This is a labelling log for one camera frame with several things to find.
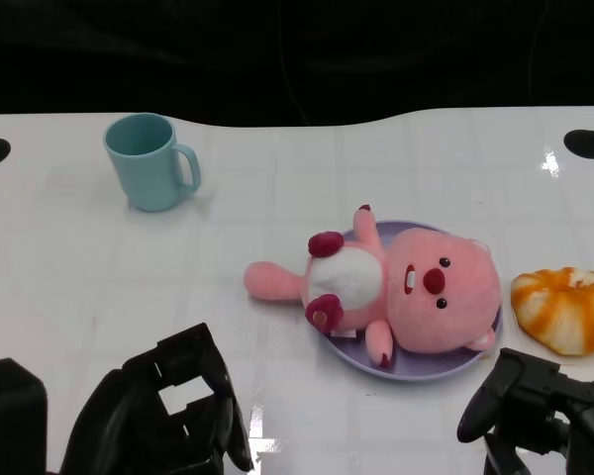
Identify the light blue plastic mug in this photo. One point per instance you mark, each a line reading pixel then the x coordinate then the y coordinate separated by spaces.
pixel 146 168

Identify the orange white striped bun toy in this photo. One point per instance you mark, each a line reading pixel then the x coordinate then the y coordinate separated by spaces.
pixel 564 312

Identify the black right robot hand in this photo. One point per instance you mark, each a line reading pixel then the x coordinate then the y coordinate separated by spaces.
pixel 529 396

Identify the pink plush beaver doll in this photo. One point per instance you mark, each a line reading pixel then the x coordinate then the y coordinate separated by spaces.
pixel 425 297

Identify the lavender plastic plate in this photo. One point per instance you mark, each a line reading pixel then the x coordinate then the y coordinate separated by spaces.
pixel 421 368

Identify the left robot arm silver black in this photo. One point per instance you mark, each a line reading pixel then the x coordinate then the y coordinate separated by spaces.
pixel 10 420

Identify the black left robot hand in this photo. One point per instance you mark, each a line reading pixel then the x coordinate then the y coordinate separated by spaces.
pixel 138 425

